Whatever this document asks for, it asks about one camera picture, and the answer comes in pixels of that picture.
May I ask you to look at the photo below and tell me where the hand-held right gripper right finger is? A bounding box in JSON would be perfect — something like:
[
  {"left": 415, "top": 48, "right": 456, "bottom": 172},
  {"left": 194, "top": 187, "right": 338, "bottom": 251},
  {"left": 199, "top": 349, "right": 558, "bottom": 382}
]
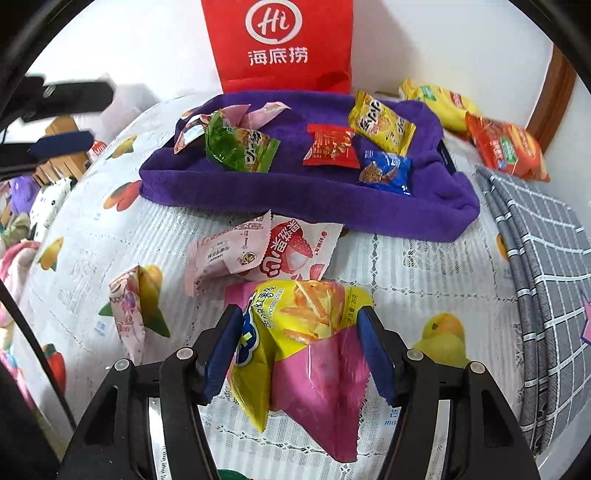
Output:
[{"left": 356, "top": 307, "right": 541, "bottom": 480}]

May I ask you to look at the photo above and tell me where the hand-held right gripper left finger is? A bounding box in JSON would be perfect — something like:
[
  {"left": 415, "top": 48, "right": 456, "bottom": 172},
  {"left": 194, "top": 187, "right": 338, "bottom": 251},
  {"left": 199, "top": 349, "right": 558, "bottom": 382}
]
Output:
[{"left": 55, "top": 305, "right": 245, "bottom": 480}]

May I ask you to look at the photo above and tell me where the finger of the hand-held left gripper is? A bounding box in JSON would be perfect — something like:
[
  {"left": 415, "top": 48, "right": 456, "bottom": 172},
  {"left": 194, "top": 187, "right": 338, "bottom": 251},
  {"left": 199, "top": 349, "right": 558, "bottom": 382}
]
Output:
[
  {"left": 21, "top": 76, "right": 115, "bottom": 121},
  {"left": 0, "top": 130, "right": 94, "bottom": 168}
]

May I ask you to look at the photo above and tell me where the pink and yellow snack bag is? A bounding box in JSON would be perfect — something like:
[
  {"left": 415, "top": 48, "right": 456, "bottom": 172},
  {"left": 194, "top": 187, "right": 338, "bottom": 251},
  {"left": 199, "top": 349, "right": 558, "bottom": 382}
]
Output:
[{"left": 225, "top": 279, "right": 375, "bottom": 464}]

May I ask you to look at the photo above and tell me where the pale pink snack packet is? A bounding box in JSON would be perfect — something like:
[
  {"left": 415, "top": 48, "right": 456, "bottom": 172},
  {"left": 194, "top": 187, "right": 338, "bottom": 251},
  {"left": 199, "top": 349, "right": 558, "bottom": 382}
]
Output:
[{"left": 185, "top": 210, "right": 273, "bottom": 296}]

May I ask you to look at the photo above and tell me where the pink cartoon print snack packet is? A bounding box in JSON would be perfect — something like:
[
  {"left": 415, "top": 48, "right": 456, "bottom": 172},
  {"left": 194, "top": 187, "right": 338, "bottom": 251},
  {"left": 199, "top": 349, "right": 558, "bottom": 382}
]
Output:
[{"left": 173, "top": 105, "right": 252, "bottom": 155}]

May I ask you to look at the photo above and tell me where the lychee print snack packet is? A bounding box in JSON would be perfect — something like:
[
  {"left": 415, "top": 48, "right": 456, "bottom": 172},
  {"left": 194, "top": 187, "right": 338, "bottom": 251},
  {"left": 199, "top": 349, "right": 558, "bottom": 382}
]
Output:
[{"left": 238, "top": 210, "right": 345, "bottom": 282}]

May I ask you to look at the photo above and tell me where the purple cloth tray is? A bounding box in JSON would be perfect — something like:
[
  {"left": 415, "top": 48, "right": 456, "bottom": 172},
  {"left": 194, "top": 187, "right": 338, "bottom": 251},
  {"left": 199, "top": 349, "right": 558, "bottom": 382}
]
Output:
[{"left": 139, "top": 91, "right": 481, "bottom": 243}]

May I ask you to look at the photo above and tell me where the green snack packet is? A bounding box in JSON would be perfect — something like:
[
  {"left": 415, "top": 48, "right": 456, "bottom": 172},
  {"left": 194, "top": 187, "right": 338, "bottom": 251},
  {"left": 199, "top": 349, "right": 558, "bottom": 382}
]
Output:
[{"left": 204, "top": 111, "right": 281, "bottom": 174}]

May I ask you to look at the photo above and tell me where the small blue snack packet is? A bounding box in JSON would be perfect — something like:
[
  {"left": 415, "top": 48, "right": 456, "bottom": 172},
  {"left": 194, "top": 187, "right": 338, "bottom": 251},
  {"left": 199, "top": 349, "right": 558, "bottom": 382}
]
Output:
[{"left": 358, "top": 150, "right": 413, "bottom": 198}]

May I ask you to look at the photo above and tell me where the pink square snack packet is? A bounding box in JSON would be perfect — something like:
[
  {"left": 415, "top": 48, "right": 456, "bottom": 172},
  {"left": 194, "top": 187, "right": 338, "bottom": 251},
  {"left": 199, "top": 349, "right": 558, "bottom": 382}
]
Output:
[{"left": 245, "top": 102, "right": 293, "bottom": 134}]

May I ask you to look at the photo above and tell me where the red snack packet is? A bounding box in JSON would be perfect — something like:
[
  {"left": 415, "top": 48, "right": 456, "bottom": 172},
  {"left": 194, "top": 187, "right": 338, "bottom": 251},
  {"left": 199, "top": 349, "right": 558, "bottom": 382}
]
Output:
[{"left": 302, "top": 124, "right": 361, "bottom": 169}]

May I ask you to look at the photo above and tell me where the yellow snack packet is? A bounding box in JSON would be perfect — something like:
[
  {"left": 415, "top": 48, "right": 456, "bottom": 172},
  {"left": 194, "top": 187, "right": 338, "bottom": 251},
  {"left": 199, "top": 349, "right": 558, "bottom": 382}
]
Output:
[{"left": 347, "top": 91, "right": 417, "bottom": 157}]

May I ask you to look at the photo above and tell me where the wooden bed headboard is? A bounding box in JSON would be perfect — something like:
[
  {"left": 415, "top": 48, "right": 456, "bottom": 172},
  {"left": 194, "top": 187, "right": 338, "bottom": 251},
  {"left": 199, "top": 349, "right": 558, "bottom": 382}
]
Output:
[{"left": 34, "top": 115, "right": 90, "bottom": 185}]

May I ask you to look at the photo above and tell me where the white plastic shopping bag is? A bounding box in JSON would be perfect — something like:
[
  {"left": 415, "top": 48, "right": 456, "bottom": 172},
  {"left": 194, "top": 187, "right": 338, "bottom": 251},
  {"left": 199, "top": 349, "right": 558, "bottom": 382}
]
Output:
[{"left": 87, "top": 137, "right": 112, "bottom": 163}]

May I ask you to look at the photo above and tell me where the purple cloth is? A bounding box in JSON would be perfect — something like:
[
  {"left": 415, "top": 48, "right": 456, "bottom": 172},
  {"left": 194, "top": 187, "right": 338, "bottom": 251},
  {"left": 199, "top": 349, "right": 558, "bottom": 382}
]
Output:
[{"left": 9, "top": 175, "right": 38, "bottom": 215}]

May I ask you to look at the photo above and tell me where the polka dot white cloth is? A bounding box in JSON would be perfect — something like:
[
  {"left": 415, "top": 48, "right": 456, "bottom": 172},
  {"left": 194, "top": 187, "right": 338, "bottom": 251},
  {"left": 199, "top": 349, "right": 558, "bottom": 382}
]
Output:
[{"left": 30, "top": 178, "right": 77, "bottom": 241}]

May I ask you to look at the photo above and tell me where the fruit print tablecloth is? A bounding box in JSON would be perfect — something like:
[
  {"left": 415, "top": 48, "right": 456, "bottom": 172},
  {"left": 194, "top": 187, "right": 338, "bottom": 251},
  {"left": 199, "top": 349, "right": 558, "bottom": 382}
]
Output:
[{"left": 23, "top": 95, "right": 532, "bottom": 480}]

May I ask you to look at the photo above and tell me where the floral pink snack packet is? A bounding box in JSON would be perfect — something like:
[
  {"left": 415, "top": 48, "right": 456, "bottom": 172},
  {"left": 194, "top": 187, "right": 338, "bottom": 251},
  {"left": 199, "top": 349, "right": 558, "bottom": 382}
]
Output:
[{"left": 108, "top": 265, "right": 153, "bottom": 365}]

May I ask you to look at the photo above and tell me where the pink cloth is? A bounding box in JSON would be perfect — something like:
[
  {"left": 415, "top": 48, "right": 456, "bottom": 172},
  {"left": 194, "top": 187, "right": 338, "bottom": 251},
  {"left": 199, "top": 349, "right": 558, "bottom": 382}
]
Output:
[{"left": 0, "top": 240, "right": 40, "bottom": 324}]

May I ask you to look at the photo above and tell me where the red paper bag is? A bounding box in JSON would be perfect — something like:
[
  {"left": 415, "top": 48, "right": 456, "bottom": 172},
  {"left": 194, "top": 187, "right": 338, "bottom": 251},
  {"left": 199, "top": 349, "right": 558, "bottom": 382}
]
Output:
[{"left": 201, "top": 0, "right": 356, "bottom": 95}]

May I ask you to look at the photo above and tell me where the grey checked folded cloth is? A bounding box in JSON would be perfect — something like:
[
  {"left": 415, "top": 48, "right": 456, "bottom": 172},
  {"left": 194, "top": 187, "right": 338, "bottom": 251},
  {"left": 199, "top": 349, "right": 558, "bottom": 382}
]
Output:
[{"left": 475, "top": 166, "right": 591, "bottom": 444}]

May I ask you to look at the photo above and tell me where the orange red snack bag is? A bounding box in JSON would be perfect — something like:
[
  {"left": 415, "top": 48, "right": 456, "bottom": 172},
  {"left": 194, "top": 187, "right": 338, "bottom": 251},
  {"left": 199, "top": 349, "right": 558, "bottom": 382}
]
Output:
[{"left": 465, "top": 112, "right": 551, "bottom": 182}]

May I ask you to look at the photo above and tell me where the yellow chip bag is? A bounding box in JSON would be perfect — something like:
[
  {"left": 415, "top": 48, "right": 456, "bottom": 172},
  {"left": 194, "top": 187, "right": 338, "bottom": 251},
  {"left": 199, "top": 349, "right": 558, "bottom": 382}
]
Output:
[{"left": 399, "top": 78, "right": 483, "bottom": 134}]

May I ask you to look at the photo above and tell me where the brown wooden door frame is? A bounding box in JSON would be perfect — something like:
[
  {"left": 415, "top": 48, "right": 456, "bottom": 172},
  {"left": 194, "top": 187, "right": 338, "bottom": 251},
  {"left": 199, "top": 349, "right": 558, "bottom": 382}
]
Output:
[{"left": 529, "top": 44, "right": 578, "bottom": 153}]

